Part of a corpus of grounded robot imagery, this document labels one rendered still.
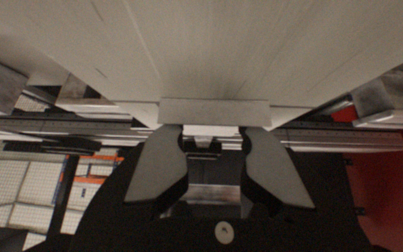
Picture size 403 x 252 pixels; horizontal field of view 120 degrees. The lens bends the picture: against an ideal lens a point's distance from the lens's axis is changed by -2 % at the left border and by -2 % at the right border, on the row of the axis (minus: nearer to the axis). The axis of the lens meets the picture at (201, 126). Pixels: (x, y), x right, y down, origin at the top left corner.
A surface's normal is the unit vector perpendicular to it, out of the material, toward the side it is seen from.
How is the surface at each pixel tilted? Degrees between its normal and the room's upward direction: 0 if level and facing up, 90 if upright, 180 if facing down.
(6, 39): 0
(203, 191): 90
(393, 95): 90
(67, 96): 90
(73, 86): 90
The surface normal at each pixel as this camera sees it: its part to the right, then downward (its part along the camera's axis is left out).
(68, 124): 0.00, -0.29
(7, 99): 1.00, 0.04
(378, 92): -1.00, -0.04
